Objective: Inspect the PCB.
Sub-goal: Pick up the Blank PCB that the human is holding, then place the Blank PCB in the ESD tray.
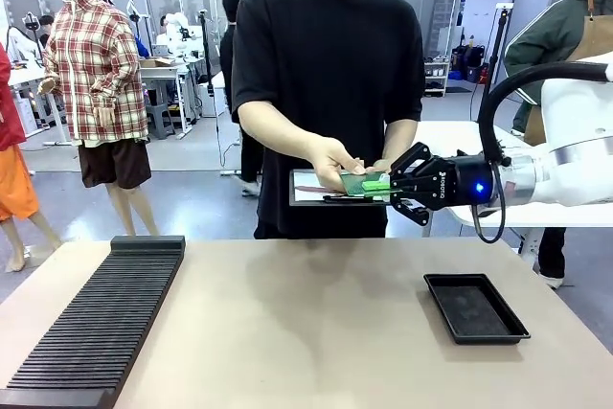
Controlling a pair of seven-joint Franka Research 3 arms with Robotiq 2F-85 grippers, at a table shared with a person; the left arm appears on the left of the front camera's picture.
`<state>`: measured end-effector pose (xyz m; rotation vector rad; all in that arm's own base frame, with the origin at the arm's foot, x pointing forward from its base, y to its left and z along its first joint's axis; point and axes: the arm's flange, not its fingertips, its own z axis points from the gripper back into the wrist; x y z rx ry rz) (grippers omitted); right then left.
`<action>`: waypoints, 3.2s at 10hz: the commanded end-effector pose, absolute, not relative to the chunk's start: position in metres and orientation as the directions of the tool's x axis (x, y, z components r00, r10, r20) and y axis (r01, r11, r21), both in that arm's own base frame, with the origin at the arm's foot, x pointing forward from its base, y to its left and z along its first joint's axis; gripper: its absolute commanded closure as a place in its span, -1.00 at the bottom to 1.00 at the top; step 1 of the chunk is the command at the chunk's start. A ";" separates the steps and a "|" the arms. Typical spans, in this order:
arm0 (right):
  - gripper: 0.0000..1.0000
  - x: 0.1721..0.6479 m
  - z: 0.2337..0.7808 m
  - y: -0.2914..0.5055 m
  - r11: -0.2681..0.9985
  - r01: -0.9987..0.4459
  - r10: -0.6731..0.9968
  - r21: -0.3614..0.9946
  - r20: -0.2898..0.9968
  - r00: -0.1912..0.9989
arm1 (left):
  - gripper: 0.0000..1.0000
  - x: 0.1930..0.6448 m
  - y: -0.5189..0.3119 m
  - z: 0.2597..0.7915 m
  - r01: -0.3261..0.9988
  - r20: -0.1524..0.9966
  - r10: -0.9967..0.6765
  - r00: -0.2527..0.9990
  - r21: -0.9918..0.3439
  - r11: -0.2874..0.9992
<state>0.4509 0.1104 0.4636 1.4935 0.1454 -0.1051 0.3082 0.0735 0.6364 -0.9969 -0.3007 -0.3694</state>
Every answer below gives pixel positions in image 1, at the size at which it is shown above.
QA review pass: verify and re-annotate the person's left forearm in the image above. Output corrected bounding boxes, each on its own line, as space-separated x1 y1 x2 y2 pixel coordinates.
384 118 421 167

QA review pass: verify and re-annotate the white table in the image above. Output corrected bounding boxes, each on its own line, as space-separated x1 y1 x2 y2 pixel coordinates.
414 119 613 257

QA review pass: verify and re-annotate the black tripod stand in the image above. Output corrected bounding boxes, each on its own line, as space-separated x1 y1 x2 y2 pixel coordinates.
478 2 514 113

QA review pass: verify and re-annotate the thick black corrugated hose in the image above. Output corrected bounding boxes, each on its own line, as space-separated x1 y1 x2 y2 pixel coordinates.
477 60 609 175

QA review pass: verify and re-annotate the black slotted PCB rack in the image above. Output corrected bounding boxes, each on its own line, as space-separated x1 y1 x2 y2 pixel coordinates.
0 235 187 409

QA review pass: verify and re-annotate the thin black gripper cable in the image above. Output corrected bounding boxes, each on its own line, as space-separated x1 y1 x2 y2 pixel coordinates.
472 159 508 244

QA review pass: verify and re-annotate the person's right forearm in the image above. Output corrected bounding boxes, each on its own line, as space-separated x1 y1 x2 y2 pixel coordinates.
238 101 331 165

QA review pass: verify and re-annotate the green PCB board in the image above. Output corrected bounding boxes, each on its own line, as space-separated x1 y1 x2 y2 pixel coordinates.
340 170 392 200

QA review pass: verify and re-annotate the black Robotiq right gripper body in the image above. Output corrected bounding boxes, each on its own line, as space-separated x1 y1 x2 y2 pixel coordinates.
415 153 499 213

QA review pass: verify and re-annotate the person in green jacket and apron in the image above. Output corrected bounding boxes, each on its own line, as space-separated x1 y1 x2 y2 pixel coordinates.
503 0 613 291

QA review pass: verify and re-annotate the black shallow plastic tray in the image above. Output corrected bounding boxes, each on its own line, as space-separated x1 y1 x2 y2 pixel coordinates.
422 272 533 347

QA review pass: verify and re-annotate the grey step stool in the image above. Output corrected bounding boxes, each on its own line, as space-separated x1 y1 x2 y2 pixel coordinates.
145 101 177 140

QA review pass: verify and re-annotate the white shelf unit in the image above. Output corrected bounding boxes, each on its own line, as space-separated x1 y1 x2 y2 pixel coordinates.
422 59 452 98

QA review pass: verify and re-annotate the bystander in black clothes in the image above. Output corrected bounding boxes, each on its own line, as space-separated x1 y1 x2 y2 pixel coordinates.
219 0 265 198

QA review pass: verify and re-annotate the mannequin in red and orange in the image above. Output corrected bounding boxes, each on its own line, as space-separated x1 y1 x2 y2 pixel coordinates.
0 41 64 274

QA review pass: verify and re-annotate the person in black T-shirt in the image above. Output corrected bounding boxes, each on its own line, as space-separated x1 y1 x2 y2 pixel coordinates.
230 0 427 240

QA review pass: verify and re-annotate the person's right hand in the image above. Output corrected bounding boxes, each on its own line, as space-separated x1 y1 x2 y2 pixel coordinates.
304 134 367 190

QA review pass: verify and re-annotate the white workbench desk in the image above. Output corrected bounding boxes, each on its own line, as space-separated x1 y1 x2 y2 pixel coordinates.
137 55 208 138

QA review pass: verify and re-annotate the black tablet with white screen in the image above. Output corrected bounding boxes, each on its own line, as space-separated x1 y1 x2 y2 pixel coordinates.
288 168 399 210

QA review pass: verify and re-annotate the mannequin in plaid shirt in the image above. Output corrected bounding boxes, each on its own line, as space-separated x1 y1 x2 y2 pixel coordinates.
36 0 162 239

